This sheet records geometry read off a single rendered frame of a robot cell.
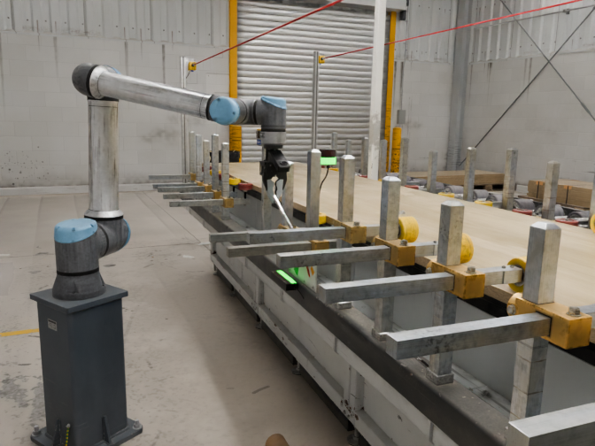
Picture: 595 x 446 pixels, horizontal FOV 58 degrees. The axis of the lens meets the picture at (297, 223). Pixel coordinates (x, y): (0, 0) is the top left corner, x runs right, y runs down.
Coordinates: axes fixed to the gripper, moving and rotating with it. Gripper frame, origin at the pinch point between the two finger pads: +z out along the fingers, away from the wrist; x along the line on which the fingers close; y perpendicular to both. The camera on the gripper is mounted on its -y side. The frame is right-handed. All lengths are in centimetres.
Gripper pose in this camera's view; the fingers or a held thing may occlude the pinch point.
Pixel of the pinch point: (274, 200)
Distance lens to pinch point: 197.2
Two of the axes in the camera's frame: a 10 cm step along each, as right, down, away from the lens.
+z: -0.2, 9.8, 1.9
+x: -9.3, 0.5, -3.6
